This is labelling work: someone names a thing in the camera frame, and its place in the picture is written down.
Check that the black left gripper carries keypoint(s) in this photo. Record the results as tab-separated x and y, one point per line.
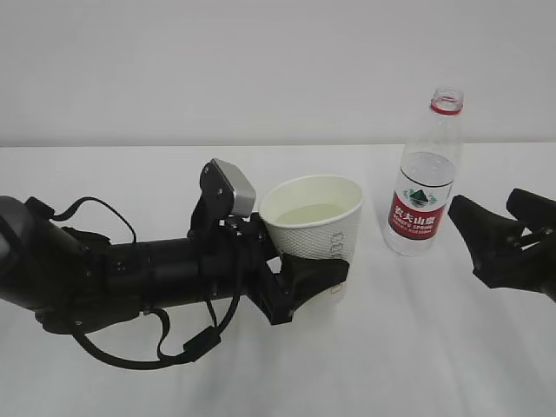
278	295

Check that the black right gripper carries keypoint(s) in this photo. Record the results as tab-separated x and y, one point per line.
501	257

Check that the white paper cup green logo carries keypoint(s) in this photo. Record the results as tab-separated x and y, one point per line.
314	217

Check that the clear Nongfu Spring water bottle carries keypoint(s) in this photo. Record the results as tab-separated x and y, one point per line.
428	167

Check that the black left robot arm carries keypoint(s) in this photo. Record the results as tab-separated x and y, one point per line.
101	284

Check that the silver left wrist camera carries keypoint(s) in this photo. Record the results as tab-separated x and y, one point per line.
225	192

